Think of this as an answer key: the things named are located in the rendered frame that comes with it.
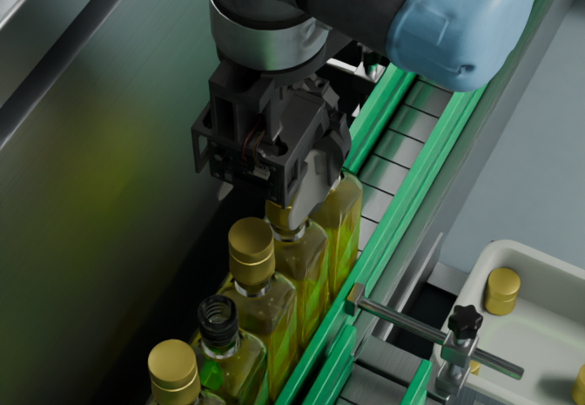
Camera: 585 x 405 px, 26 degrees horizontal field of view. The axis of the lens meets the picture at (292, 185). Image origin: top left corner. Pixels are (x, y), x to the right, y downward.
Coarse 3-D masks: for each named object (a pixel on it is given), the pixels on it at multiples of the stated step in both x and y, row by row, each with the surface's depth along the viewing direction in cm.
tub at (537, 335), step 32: (480, 256) 131; (512, 256) 133; (544, 256) 131; (480, 288) 132; (544, 288) 134; (576, 288) 131; (512, 320) 135; (544, 320) 135; (576, 320) 135; (512, 352) 133; (544, 352) 133; (576, 352) 133; (480, 384) 123; (512, 384) 131; (544, 384) 131
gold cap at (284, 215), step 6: (270, 204) 99; (276, 204) 98; (288, 204) 97; (270, 210) 99; (276, 210) 98; (282, 210) 98; (288, 210) 98; (270, 216) 100; (276, 216) 99; (282, 216) 99; (288, 216) 99; (306, 216) 100; (276, 222) 100; (282, 222) 100; (288, 228) 100
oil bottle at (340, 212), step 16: (352, 176) 107; (336, 192) 106; (352, 192) 107; (320, 208) 105; (336, 208) 105; (352, 208) 108; (336, 224) 106; (352, 224) 110; (336, 240) 108; (352, 240) 113; (336, 256) 110; (352, 256) 115; (336, 272) 112; (336, 288) 115
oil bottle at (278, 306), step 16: (224, 288) 101; (272, 288) 100; (288, 288) 101; (240, 304) 100; (256, 304) 100; (272, 304) 100; (288, 304) 102; (240, 320) 100; (256, 320) 100; (272, 320) 100; (288, 320) 104; (272, 336) 101; (288, 336) 106; (272, 352) 103; (288, 352) 109; (272, 368) 106; (288, 368) 111; (272, 384) 108; (272, 400) 111
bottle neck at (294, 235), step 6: (270, 222) 102; (276, 228) 101; (282, 228) 101; (300, 228) 102; (276, 234) 102; (282, 234) 102; (288, 234) 102; (294, 234) 102; (300, 234) 102; (282, 240) 102; (288, 240) 102; (294, 240) 102
